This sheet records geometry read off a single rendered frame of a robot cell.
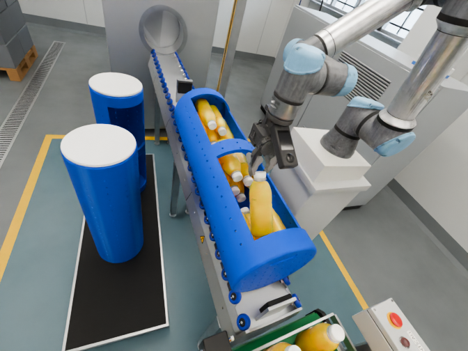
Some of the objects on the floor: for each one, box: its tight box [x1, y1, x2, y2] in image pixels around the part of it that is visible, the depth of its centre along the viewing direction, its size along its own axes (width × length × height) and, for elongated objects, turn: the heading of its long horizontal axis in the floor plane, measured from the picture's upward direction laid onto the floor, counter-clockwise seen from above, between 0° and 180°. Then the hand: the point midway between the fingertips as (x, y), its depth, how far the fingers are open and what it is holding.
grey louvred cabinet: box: [260, 5, 468, 210], centre depth 274 cm, size 54×215×145 cm, turn 3°
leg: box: [169, 161, 180, 217], centre depth 178 cm, size 6×6×63 cm
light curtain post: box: [216, 0, 247, 98], centre depth 184 cm, size 6×6×170 cm
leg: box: [155, 91, 160, 145], centre depth 237 cm, size 6×6×63 cm
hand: (258, 173), depth 70 cm, fingers closed on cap, 4 cm apart
